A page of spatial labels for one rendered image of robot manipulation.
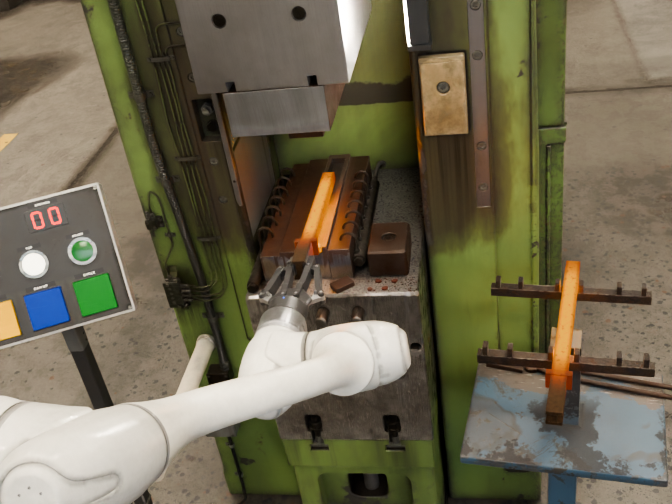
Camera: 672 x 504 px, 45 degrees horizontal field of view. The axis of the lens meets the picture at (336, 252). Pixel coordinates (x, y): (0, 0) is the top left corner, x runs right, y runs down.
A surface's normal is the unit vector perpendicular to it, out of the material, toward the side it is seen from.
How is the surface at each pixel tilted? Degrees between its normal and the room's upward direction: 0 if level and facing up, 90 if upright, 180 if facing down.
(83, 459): 50
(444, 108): 90
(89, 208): 60
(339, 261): 90
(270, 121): 90
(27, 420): 12
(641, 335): 0
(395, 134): 90
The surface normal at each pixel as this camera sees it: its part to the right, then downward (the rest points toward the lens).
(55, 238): 0.18, 0.02
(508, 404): -0.14, -0.82
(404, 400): -0.14, 0.57
